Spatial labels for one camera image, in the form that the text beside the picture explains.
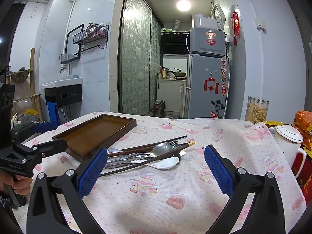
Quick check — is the black wire bin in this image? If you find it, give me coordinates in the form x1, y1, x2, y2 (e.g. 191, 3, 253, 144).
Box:
153, 99, 166, 117

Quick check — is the black range hood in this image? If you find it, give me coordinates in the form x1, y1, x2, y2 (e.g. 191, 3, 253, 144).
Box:
161, 32, 190, 54

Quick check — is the person's left hand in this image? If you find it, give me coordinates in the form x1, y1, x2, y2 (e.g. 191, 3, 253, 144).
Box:
0, 173, 34, 196

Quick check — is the black framed mirror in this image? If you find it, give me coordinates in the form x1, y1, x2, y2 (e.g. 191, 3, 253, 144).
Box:
66, 24, 85, 59

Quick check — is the orange snack bag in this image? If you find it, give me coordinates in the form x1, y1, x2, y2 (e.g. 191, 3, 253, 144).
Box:
294, 110, 312, 150

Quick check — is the green patterned sliding door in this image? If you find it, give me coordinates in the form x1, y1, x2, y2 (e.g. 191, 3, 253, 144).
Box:
119, 0, 153, 116
149, 11, 163, 113

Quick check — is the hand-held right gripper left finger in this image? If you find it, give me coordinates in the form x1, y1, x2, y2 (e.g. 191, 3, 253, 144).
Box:
26, 148, 109, 234

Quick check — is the black sink cabinet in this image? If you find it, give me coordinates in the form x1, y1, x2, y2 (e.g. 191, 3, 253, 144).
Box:
44, 84, 83, 108

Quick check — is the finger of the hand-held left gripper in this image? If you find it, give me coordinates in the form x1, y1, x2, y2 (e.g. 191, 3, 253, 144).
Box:
23, 140, 68, 157
11, 121, 59, 142

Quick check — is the white kitchen appliance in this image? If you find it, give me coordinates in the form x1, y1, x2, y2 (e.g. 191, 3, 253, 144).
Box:
194, 14, 218, 29

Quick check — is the person's left forearm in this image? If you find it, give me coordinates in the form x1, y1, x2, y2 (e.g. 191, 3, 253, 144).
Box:
0, 193, 12, 214

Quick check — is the metal wok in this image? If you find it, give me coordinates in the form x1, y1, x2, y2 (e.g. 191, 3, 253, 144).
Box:
170, 68, 188, 77

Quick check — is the metal knife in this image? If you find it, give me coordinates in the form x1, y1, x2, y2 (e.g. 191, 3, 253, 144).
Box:
105, 157, 156, 170

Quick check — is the white ceramic spoon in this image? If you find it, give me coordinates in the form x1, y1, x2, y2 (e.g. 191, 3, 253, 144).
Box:
145, 156, 180, 170

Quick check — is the clear plastic snack jar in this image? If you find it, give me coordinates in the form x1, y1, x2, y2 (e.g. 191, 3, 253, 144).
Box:
245, 96, 269, 125

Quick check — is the woven basket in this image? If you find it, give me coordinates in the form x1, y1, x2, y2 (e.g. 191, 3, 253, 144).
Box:
11, 71, 28, 84

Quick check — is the bamboo ladder shelf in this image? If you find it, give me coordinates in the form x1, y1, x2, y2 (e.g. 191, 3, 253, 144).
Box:
5, 48, 45, 123

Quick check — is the white lidded mug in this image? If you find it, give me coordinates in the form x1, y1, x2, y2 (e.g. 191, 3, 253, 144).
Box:
273, 124, 307, 179

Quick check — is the white kitchen cabinet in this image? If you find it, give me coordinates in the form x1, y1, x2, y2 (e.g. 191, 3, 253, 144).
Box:
157, 78, 188, 114

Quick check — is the white wall pipe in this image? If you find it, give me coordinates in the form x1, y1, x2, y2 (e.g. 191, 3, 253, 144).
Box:
65, 0, 76, 54

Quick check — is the metal fork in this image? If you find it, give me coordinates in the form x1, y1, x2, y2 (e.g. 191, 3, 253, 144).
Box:
106, 141, 182, 164

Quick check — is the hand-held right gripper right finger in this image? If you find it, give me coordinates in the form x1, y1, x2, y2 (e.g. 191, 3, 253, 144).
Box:
204, 144, 285, 234

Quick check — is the grey cloth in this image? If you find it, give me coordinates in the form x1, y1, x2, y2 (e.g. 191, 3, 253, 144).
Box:
19, 114, 41, 127

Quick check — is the grey refrigerator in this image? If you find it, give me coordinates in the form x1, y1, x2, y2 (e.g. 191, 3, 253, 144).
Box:
186, 53, 230, 119

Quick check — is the white sink basin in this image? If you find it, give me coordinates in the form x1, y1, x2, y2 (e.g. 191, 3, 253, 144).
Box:
42, 77, 83, 89

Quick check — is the black wire basket shelf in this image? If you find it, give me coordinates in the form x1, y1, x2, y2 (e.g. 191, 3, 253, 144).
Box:
73, 23, 109, 50

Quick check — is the red box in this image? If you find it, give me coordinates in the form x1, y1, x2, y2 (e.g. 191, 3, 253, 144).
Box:
291, 147, 312, 201

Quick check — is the red wall charm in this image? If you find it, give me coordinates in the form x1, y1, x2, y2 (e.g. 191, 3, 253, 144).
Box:
233, 11, 241, 45

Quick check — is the round ceiling light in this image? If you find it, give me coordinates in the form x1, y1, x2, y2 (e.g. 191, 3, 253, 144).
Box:
177, 0, 191, 12

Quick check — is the brown wooden tray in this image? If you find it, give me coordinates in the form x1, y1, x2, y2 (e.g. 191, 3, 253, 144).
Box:
52, 113, 137, 162

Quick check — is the clear glass globe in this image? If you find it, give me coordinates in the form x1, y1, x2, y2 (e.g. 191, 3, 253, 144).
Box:
13, 99, 33, 115

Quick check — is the round metal spoon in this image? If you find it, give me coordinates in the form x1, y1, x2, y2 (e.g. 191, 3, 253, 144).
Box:
122, 142, 173, 161

